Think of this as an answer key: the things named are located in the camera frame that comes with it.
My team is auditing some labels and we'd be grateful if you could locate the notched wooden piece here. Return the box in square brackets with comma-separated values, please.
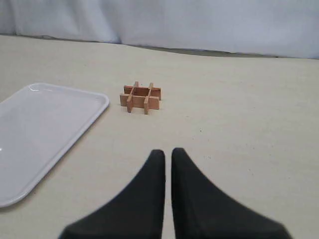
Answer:
[127, 81, 139, 113]
[124, 86, 161, 100]
[144, 83, 153, 115]
[120, 94, 160, 111]

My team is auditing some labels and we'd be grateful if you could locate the white backdrop cloth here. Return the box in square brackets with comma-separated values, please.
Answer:
[0, 0, 319, 59]

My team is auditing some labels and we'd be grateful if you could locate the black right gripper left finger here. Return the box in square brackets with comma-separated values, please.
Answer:
[60, 149, 165, 239]

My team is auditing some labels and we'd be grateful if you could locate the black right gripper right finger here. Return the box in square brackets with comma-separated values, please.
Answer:
[171, 148, 291, 239]

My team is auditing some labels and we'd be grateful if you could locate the white plastic tray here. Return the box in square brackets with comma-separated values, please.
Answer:
[0, 83, 110, 207]

